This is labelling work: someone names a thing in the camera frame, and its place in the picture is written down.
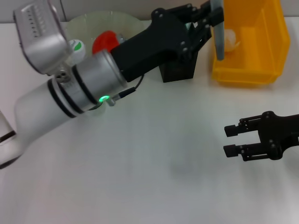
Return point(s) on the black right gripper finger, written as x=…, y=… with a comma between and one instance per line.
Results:
x=230, y=151
x=231, y=130

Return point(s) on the grey marker pen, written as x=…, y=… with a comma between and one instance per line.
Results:
x=219, y=44

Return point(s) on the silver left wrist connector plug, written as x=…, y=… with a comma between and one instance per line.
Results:
x=121, y=37

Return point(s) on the yellow plastic bin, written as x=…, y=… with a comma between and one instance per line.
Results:
x=245, y=70

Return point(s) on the white paper ball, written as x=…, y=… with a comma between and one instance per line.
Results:
x=231, y=39

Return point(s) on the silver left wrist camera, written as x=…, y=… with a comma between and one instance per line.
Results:
x=42, y=37

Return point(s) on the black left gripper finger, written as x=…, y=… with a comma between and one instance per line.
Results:
x=203, y=32
x=191, y=14

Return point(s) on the pale green glass fruit bowl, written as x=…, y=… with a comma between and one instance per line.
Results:
x=105, y=21

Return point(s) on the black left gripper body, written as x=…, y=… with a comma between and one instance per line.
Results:
x=151, y=46

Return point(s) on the orange fruit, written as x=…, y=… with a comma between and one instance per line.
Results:
x=105, y=39

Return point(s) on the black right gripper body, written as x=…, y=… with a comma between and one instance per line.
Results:
x=280, y=133

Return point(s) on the black mesh pen holder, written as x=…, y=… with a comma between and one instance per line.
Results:
x=180, y=72

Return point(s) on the green utility knife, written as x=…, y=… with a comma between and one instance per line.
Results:
x=188, y=25

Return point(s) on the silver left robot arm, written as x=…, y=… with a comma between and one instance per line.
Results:
x=46, y=107

